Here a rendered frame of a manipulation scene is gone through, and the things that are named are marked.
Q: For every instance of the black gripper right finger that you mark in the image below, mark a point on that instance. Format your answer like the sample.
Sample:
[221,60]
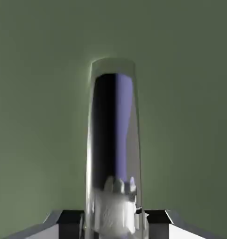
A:
[158,224]

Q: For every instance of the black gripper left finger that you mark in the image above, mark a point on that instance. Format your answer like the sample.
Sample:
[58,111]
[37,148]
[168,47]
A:
[68,224]

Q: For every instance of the green painted drawer front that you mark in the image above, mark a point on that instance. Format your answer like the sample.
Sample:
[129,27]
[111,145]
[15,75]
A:
[31,93]

